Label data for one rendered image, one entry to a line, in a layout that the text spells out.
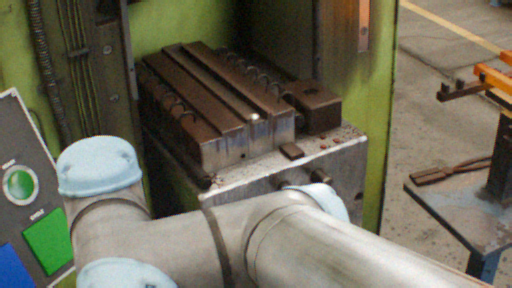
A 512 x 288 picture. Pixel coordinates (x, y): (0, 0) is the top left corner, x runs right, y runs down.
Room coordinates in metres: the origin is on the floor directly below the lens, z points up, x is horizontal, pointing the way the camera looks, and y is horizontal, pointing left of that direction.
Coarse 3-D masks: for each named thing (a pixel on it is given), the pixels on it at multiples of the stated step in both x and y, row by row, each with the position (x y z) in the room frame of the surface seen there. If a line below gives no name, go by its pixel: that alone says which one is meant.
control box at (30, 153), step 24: (0, 96) 0.74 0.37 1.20; (0, 120) 0.72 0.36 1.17; (24, 120) 0.74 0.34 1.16; (0, 144) 0.69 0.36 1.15; (24, 144) 0.71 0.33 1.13; (0, 168) 0.67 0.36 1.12; (24, 168) 0.69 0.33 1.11; (48, 168) 0.71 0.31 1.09; (0, 192) 0.64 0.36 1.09; (48, 192) 0.69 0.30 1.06; (0, 216) 0.62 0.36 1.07; (24, 216) 0.64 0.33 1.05; (0, 240) 0.60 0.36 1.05; (24, 240) 0.62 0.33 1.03; (24, 264) 0.59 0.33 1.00; (72, 264) 0.63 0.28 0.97
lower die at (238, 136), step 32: (160, 64) 1.27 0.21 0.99; (224, 64) 1.24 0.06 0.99; (160, 96) 1.13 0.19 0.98; (192, 96) 1.10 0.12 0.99; (224, 96) 1.07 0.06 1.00; (256, 96) 1.08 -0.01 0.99; (192, 128) 0.99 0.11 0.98; (224, 128) 0.97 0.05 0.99; (256, 128) 0.99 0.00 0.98; (288, 128) 1.02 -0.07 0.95; (224, 160) 0.95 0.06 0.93
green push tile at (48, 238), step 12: (48, 216) 0.66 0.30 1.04; (60, 216) 0.67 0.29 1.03; (36, 228) 0.63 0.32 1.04; (48, 228) 0.64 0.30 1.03; (60, 228) 0.66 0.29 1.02; (36, 240) 0.62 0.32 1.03; (48, 240) 0.63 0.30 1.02; (60, 240) 0.64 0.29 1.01; (36, 252) 0.61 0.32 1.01; (48, 252) 0.62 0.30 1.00; (60, 252) 0.63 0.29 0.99; (72, 252) 0.64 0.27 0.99; (48, 264) 0.61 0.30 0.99; (60, 264) 0.62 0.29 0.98
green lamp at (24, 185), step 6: (12, 174) 0.67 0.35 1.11; (18, 174) 0.68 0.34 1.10; (24, 174) 0.68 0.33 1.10; (30, 174) 0.69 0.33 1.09; (12, 180) 0.66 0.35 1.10; (18, 180) 0.67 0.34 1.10; (24, 180) 0.67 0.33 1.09; (30, 180) 0.68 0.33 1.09; (12, 186) 0.66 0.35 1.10; (18, 186) 0.66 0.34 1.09; (24, 186) 0.67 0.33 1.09; (30, 186) 0.67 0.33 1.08; (12, 192) 0.65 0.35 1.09; (18, 192) 0.66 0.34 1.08; (24, 192) 0.66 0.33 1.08; (30, 192) 0.67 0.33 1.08; (18, 198) 0.65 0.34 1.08; (24, 198) 0.66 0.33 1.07
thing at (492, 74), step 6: (474, 66) 1.21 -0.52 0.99; (480, 66) 1.20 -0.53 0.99; (486, 66) 1.20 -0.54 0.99; (474, 72) 1.21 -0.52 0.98; (486, 72) 1.17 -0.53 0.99; (492, 72) 1.17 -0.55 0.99; (498, 72) 1.17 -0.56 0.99; (492, 78) 1.15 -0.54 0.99; (498, 78) 1.14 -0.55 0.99; (504, 78) 1.14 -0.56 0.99; (510, 78) 1.14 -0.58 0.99; (492, 84) 1.15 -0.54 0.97; (498, 84) 1.13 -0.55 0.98; (504, 84) 1.12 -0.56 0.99; (510, 84) 1.11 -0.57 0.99; (504, 90) 1.11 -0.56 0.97; (510, 90) 1.10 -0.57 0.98
